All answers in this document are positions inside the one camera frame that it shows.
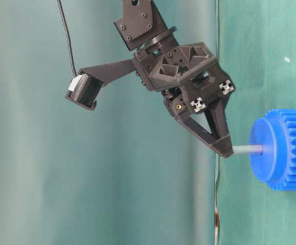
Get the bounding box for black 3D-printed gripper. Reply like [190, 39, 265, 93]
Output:
[132, 42, 235, 158]

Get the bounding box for grey metal shaft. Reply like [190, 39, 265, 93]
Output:
[233, 144, 263, 155]

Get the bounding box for blue plastic gear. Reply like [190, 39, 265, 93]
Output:
[249, 109, 296, 190]

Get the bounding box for green backdrop curtain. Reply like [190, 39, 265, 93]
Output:
[0, 1, 215, 244]

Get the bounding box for green cloth mat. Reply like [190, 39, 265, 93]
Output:
[217, 1, 296, 244]

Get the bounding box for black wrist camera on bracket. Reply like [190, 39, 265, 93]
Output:
[65, 59, 135, 111]

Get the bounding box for black camera cable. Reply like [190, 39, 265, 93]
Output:
[57, 0, 77, 77]

